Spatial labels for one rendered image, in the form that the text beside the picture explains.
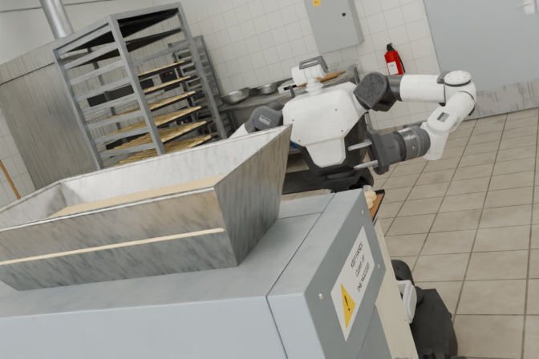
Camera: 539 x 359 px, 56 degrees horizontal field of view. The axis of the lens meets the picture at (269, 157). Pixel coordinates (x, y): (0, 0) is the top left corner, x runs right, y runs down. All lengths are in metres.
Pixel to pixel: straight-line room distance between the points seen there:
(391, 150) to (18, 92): 4.21
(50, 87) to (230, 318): 4.28
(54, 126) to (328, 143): 3.48
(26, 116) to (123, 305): 4.50
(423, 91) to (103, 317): 1.27
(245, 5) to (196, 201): 6.04
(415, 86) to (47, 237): 1.26
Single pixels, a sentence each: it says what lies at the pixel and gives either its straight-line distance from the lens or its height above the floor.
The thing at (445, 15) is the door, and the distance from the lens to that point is 5.87.
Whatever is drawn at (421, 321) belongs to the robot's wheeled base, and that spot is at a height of 0.17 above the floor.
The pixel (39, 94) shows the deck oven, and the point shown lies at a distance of 4.97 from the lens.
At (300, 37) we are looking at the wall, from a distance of 6.34.
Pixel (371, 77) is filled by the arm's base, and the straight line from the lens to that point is 1.79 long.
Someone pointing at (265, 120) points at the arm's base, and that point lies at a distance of 1.92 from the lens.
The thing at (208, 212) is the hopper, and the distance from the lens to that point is 0.65.
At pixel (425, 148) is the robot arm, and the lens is 1.45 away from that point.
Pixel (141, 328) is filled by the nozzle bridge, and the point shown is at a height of 1.15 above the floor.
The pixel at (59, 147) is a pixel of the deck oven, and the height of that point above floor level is 1.16.
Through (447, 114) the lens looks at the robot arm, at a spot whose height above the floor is 1.12.
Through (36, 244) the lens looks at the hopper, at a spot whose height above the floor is 1.28.
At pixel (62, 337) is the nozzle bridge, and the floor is 1.14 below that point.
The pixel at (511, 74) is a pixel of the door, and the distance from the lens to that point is 5.89.
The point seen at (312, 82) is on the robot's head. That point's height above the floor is 1.28.
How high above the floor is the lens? 1.46
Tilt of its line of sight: 12 degrees down
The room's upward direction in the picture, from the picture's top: 18 degrees counter-clockwise
